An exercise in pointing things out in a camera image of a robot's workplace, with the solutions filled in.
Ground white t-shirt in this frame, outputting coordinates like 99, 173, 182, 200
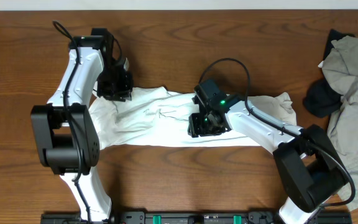
88, 86, 297, 151

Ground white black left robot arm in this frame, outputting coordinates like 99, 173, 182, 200
30, 28, 134, 223

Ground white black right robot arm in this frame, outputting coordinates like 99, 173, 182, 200
188, 80, 355, 223

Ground black crumpled garment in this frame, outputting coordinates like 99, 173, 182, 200
303, 29, 355, 118

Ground grey crumpled garment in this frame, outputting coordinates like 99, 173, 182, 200
319, 30, 358, 211

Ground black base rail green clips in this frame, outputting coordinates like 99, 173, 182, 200
40, 211, 353, 224

